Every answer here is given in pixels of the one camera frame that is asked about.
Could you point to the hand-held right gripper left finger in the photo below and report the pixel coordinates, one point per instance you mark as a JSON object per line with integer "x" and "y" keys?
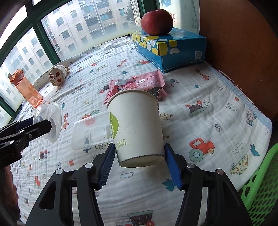
{"x": 107, "y": 167}

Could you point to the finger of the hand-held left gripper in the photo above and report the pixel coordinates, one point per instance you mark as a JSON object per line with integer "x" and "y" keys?
{"x": 23, "y": 124}
{"x": 41, "y": 128}

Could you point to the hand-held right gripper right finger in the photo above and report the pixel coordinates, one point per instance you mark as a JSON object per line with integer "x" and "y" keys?
{"x": 173, "y": 167}

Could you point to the clear plastic dome lid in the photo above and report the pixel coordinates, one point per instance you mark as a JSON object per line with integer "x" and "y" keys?
{"x": 54, "y": 113}

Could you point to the white paper cup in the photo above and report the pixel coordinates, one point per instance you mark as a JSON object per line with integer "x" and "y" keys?
{"x": 139, "y": 126}

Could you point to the green plastic basket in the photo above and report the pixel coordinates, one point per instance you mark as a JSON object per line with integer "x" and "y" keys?
{"x": 260, "y": 195}

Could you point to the person's left hand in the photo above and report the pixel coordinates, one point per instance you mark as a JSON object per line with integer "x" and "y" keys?
{"x": 9, "y": 186}

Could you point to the orange water bottle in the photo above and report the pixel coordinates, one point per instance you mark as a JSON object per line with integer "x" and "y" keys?
{"x": 28, "y": 91}

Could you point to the clear rectangular plastic container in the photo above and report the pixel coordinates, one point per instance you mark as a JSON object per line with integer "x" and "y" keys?
{"x": 86, "y": 130}

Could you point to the beige plush toy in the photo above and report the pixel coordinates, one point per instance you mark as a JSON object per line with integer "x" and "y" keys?
{"x": 57, "y": 75}

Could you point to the white printed blanket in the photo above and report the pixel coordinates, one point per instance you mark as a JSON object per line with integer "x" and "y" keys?
{"x": 206, "y": 87}

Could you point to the pink snack packet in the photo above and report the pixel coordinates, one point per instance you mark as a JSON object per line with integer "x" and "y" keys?
{"x": 141, "y": 81}

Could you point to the blue spotted tissue box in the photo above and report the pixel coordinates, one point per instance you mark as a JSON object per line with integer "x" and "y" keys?
{"x": 180, "y": 52}

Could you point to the beige apartment building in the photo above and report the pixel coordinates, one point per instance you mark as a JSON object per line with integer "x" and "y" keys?
{"x": 86, "y": 21}

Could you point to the brown wooden board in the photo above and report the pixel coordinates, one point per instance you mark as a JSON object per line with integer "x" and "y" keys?
{"x": 239, "y": 43}

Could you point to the red apple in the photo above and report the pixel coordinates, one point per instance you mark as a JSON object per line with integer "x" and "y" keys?
{"x": 156, "y": 21}

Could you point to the white air conditioner unit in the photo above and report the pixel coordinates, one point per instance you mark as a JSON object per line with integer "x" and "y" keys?
{"x": 135, "y": 13}

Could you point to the white printed carton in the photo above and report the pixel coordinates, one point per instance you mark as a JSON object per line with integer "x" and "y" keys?
{"x": 184, "y": 13}

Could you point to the green window frame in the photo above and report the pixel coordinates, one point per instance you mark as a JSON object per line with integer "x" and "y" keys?
{"x": 45, "y": 32}

